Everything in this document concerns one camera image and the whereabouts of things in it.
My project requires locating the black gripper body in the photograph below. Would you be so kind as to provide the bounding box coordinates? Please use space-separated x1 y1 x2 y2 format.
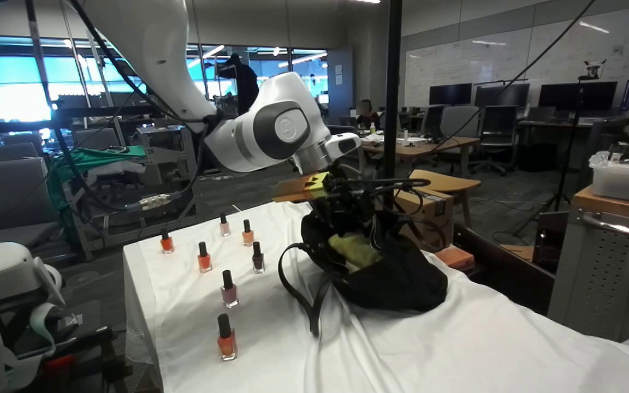
321 161 371 210

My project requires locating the dark brown nail polish bottle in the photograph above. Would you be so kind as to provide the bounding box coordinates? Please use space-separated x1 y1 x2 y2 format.
249 240 266 276

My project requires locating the red-orange nail polish bottle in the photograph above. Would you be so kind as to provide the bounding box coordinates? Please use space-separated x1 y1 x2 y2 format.
213 313 240 365
194 240 213 276
158 227 177 255

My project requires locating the yellow cloth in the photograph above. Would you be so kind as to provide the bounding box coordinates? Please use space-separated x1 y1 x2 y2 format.
327 232 383 273

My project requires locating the seated person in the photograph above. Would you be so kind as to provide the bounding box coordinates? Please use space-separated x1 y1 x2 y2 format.
356 97 384 133

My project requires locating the wooden office table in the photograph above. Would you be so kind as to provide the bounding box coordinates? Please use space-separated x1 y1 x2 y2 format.
360 132 480 176

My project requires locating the cardboard box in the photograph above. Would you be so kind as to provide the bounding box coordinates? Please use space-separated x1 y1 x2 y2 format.
373 182 457 251

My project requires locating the black vertical pole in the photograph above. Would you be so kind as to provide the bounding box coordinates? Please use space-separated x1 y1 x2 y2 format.
378 0 407 246

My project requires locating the orange block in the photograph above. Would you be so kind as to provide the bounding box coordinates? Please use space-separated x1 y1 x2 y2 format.
435 242 475 273

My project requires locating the black hanging jacket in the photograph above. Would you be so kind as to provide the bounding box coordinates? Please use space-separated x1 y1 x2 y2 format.
213 51 261 115

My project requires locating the black office chair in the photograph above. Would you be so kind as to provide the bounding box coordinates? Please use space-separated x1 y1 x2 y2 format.
473 103 522 174

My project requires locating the white tablecloth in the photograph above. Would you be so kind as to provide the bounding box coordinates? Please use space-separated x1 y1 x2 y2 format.
123 196 629 393

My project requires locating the dark brown crate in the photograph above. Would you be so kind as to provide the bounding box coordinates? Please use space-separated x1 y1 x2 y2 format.
449 222 558 317

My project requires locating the green cloth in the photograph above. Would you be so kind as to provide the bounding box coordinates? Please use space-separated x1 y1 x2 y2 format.
44 141 150 215

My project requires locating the wide black computer monitor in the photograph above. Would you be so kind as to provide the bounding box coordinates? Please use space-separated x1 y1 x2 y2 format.
537 78 620 115

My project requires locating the grey cabinet with wooden top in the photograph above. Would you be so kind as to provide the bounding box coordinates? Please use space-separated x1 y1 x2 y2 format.
545 183 629 341

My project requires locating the white plastic tub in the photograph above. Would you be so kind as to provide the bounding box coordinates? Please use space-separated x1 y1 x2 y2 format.
587 148 629 204

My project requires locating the black tripod stand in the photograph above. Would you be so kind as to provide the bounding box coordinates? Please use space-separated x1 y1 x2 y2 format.
510 60 610 237

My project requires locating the grey armchair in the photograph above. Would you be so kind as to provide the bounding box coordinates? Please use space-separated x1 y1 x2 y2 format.
0 153 60 248

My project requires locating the black bag with strap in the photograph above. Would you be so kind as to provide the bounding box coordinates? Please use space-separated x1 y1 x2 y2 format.
278 194 451 338

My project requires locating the black hanging cable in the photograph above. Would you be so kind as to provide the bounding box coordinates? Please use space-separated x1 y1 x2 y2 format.
415 0 598 159

